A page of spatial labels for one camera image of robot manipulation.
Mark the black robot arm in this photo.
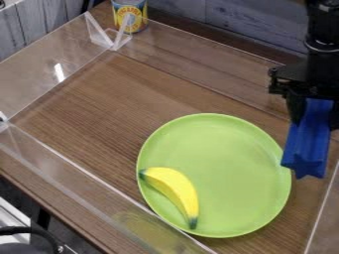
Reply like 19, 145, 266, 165
267, 0, 339, 131

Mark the green plate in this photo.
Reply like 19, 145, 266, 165
137, 113, 291, 238

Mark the black cable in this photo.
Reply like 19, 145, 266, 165
0, 226, 59, 254

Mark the blue star-shaped block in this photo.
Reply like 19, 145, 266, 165
281, 98, 334, 179

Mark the clear acrylic enclosure wall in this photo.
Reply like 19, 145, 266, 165
0, 7, 339, 254

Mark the yellow toy banana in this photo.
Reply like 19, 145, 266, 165
138, 167, 201, 229

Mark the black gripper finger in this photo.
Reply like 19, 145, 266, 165
286, 95, 307, 124
329, 100, 339, 130

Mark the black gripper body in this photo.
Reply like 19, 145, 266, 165
267, 63, 339, 100

